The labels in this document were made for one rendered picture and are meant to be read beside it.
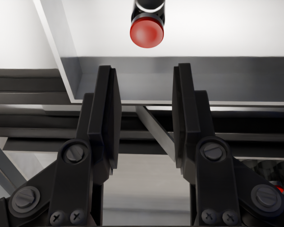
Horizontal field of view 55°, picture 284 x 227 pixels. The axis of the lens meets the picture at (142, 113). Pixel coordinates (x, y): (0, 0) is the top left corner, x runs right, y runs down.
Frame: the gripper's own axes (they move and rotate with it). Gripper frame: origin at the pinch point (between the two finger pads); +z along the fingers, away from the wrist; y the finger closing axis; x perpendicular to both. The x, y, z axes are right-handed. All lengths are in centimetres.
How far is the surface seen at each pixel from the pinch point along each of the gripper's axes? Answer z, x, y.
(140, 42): 6.3, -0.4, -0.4
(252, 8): 10.5, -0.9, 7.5
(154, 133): 7.8, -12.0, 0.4
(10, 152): 8.3, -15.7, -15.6
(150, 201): 10.8, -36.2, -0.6
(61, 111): 11.3, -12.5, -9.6
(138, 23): 6.3, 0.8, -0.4
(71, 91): 7.9, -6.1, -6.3
